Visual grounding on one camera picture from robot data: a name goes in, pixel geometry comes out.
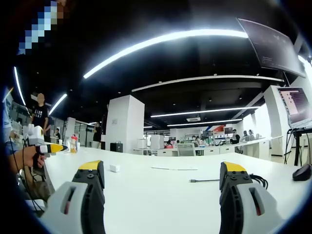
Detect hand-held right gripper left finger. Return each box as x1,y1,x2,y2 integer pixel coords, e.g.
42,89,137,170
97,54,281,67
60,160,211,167
40,160,106,234

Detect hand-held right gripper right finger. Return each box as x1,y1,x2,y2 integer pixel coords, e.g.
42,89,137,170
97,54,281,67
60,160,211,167
218,161,286,234

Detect white desk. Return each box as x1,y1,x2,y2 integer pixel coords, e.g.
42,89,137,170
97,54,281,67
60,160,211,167
41,145,312,234

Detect person's left hand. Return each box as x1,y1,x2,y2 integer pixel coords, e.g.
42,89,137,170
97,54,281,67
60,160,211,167
22,146,47,169

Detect orange bottle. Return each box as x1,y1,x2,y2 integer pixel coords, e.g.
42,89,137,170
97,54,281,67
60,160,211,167
70,135,79,154

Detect ceiling light strip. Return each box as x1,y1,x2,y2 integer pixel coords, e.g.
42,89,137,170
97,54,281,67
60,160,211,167
166,118,243,127
82,29,249,79
48,93,68,116
150,105,261,118

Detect black box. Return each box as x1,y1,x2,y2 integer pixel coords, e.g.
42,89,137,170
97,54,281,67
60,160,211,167
110,142,124,153

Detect black computer mouse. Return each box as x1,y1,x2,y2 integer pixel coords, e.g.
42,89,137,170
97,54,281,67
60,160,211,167
292,163,312,182

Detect thin white strip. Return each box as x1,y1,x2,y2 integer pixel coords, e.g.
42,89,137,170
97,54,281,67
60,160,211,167
151,166,198,171

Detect black stand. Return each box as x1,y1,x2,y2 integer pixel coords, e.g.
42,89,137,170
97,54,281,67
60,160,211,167
284,127,312,167

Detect grey office chair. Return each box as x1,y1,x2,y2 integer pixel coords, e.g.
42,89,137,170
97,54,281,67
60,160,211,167
176,143,197,157

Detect laptop screen on stand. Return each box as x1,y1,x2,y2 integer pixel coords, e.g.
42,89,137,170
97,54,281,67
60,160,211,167
277,87,312,129

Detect large dark monitor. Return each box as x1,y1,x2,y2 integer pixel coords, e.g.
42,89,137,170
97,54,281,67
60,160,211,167
236,18,307,79

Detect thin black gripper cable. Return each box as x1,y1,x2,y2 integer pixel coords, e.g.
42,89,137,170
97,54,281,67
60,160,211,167
9,136,45,213

